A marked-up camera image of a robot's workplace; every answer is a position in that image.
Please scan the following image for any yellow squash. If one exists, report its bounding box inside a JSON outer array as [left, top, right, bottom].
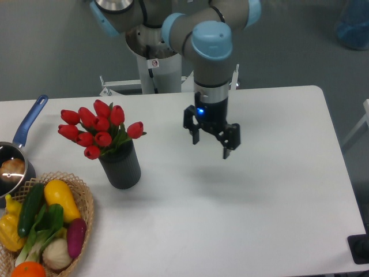
[[44, 179, 81, 223]]

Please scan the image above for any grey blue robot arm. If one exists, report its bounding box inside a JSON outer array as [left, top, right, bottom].
[[90, 1, 261, 158]]

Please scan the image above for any black device at table edge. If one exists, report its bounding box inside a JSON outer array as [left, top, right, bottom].
[[347, 234, 368, 264]]

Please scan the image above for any white garlic bulb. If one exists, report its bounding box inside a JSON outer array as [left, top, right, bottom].
[[42, 238, 73, 271]]

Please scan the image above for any red tulip bouquet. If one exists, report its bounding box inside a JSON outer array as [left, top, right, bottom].
[[58, 100, 146, 160]]

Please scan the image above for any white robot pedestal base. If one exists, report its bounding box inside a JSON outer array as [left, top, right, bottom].
[[100, 25, 194, 96]]

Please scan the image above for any white chair frame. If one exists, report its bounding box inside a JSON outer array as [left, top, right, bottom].
[[341, 99, 368, 152]]

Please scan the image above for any orange fruit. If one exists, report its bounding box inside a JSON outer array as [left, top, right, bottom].
[[11, 261, 46, 277]]

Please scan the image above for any yellow bell pepper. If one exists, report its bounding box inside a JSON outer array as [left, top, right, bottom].
[[1, 194, 25, 252]]

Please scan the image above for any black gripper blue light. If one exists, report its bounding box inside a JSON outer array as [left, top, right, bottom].
[[183, 92, 240, 159]]

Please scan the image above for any blue handled saucepan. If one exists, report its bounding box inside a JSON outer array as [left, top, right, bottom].
[[1, 95, 48, 208]]

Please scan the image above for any purple eggplant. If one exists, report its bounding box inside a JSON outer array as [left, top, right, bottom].
[[67, 218, 86, 259]]

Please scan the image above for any dark grey ribbed vase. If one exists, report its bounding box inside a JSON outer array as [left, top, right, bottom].
[[99, 140, 141, 189]]

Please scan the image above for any green bok choy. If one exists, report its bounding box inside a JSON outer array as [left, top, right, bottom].
[[15, 204, 64, 266]]

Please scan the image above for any bread roll in saucepan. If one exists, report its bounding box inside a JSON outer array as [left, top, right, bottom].
[[1, 158, 25, 183]]

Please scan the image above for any green cucumber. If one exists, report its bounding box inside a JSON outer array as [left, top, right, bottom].
[[17, 183, 44, 238]]

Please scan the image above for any blue translucent container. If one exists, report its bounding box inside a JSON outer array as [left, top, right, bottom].
[[334, 0, 368, 51]]

